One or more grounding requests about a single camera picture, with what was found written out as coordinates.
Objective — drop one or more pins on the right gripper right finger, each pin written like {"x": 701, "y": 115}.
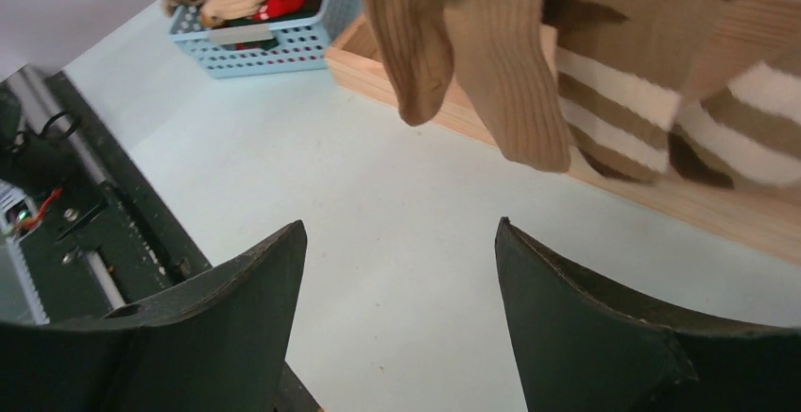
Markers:
{"x": 583, "y": 342}

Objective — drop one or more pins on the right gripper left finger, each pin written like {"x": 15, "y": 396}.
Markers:
{"x": 216, "y": 342}

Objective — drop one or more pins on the plain brown sock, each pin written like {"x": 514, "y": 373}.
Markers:
{"x": 416, "y": 52}

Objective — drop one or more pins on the brown striped sock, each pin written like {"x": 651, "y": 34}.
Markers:
{"x": 746, "y": 135}
{"x": 623, "y": 66}

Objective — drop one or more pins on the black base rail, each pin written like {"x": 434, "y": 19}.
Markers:
{"x": 81, "y": 226}

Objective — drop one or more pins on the blue plastic basket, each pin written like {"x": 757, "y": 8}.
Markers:
{"x": 292, "y": 43}

